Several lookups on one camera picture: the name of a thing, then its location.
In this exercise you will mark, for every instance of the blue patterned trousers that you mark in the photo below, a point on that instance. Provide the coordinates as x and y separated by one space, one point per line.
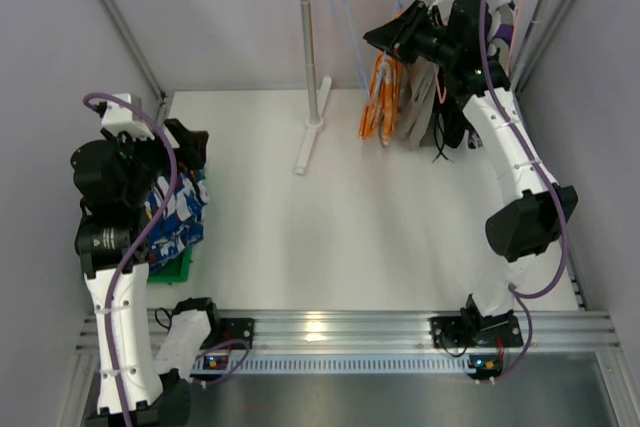
182 222

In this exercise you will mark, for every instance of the light blue wire hanger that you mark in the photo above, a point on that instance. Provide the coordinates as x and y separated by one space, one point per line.
342 12

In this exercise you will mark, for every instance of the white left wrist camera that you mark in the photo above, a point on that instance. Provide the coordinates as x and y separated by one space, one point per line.
118 120

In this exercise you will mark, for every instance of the grey slotted cable duct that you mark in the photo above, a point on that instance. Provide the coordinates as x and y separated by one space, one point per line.
421 363

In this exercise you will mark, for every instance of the black trousers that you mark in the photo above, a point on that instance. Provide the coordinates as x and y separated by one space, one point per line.
450 126

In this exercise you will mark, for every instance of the green plastic bin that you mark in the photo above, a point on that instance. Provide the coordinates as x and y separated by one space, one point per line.
177 270

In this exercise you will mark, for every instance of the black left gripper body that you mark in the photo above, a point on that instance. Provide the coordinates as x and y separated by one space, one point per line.
167 148

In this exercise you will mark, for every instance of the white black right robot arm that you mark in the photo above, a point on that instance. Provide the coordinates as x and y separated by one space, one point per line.
535 208

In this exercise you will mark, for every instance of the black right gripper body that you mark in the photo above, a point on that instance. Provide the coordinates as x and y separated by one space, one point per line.
409 30

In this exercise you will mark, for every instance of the beige grey trousers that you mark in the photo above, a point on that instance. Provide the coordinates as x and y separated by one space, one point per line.
416 122

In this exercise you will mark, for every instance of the purple camouflage trousers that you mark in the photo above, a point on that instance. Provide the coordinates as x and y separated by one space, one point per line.
502 32

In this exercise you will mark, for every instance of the aluminium mounting rail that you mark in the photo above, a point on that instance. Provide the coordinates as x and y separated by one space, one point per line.
350 332

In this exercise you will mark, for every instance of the orange white trousers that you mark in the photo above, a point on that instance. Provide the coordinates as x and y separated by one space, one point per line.
380 113

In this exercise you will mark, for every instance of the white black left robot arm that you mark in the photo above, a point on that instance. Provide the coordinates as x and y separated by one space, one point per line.
127 230

